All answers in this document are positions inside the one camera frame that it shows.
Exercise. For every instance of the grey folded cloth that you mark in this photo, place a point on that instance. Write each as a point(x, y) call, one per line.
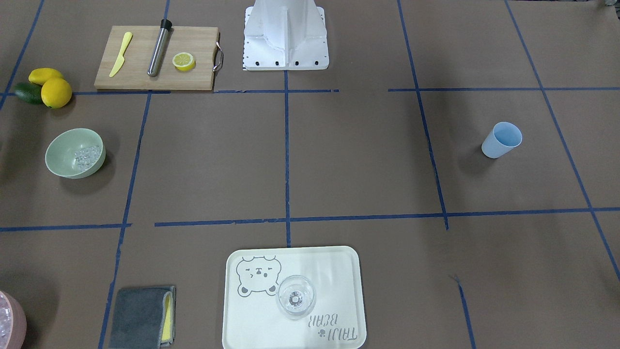
point(143, 318)

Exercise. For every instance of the light blue plastic cup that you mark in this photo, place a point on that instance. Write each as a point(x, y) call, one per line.
point(503, 138)

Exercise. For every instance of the lemon half slice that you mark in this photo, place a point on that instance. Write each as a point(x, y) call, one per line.
point(184, 61)

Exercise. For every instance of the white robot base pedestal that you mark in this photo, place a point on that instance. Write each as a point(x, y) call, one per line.
point(285, 35)

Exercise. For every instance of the white bear serving tray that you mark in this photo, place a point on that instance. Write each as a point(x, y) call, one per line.
point(251, 316)

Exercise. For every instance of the green lime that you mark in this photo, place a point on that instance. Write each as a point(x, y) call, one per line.
point(28, 92)

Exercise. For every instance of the wooden cutting board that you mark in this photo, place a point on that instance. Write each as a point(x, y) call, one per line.
point(130, 50)

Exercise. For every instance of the yellow plastic knife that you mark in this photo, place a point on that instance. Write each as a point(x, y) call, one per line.
point(119, 62)

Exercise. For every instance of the clear wine glass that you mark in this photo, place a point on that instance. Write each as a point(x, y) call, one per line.
point(296, 297)

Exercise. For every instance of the pink bowl of ice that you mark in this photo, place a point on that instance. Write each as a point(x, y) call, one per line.
point(13, 323)

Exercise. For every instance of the whole yellow lemon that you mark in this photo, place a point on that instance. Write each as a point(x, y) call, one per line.
point(56, 93)

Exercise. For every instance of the light green bowl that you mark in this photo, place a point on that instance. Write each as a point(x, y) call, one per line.
point(76, 153)

